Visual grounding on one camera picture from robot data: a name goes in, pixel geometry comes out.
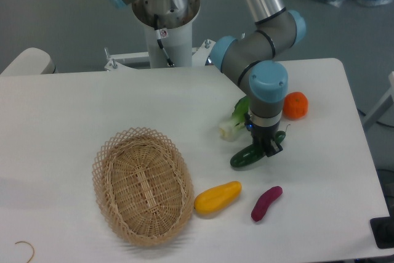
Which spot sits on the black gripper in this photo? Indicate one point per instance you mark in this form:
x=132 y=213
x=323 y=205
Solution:
x=263 y=132

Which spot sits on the dark green cucumber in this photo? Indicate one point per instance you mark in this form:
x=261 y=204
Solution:
x=245 y=157

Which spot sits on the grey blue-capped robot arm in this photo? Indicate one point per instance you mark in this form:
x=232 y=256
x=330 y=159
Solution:
x=249 y=62

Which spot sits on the green bok choy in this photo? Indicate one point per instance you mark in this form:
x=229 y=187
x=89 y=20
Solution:
x=230 y=127

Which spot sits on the orange tangerine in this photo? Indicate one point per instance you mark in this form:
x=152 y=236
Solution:
x=295 y=105

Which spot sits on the purple sweet potato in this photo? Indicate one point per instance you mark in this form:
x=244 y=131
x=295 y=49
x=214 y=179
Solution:
x=263 y=203

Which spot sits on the yellow papaya fruit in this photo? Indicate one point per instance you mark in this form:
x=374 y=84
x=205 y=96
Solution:
x=217 y=198

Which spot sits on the woven wicker basket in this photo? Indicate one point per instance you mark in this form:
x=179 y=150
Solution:
x=142 y=187

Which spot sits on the black device at table edge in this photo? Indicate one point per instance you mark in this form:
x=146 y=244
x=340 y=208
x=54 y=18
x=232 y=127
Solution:
x=382 y=229

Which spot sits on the white chair armrest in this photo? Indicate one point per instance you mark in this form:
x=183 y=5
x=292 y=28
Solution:
x=32 y=61

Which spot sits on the white frame at right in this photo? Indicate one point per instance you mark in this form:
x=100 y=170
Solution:
x=383 y=104

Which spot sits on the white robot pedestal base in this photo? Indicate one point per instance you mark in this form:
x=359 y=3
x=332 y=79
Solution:
x=167 y=25

